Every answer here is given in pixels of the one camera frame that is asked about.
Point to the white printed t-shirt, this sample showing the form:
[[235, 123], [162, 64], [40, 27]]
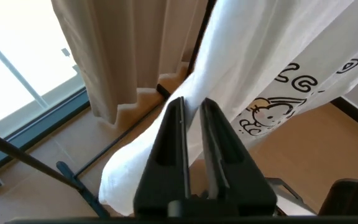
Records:
[[244, 46]]

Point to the window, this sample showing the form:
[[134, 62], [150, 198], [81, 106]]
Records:
[[17, 62]]

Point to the beige curtain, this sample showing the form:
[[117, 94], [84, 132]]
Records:
[[120, 46]]

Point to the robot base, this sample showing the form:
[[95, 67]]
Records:
[[291, 202]]

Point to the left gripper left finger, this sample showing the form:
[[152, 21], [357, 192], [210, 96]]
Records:
[[160, 180]]

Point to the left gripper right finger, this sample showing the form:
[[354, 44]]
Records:
[[244, 183]]

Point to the black clothes rack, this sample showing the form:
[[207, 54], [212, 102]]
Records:
[[26, 155]]

